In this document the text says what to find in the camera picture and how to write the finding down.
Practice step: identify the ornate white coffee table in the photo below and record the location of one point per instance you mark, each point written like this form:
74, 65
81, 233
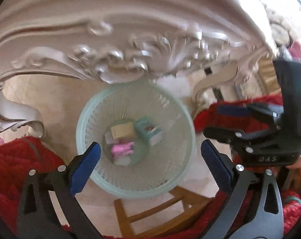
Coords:
119, 41

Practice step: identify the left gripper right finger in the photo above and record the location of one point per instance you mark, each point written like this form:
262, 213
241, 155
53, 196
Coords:
235, 181

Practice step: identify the teal box in basket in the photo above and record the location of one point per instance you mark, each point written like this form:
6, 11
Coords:
148, 131

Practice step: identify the red sweater sleeve left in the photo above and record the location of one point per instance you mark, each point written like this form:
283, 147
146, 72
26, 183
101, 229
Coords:
17, 158

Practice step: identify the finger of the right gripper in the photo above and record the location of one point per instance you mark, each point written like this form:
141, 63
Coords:
240, 135
242, 110

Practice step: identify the red sweater sleeve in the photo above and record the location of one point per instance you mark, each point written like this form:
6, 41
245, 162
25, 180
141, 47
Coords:
209, 117
17, 158

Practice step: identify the light green mesh wastebasket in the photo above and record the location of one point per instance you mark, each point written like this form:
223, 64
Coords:
153, 169

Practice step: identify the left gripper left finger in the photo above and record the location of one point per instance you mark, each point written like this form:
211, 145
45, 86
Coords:
36, 214

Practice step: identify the red sweater sleeve right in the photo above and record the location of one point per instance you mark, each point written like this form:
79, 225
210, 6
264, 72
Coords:
209, 117

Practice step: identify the beige box in basket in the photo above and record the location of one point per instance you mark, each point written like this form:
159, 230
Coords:
123, 131

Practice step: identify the pink wrapper in basket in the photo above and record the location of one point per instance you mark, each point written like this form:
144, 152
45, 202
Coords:
119, 150

